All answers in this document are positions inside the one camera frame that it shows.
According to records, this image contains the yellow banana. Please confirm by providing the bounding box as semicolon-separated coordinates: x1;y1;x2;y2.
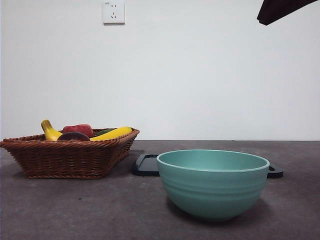
41;119;134;142

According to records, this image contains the brown wicker basket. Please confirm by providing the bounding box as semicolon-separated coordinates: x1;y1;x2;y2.
0;128;140;180

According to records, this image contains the teal ribbed bowl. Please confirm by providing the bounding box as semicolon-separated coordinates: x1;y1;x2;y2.
156;149;271;222

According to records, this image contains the white wall socket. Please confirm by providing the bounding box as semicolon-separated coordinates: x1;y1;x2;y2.
103;1;126;25

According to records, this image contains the black rectangular tray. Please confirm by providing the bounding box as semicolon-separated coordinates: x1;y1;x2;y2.
131;153;285;179

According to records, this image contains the dark purple plum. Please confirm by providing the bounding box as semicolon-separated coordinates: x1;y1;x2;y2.
56;131;91;142

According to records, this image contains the green vegetable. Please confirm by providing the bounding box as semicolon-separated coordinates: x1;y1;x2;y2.
96;128;116;137

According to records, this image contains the red apple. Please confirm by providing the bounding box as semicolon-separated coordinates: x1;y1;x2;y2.
62;123;94;138

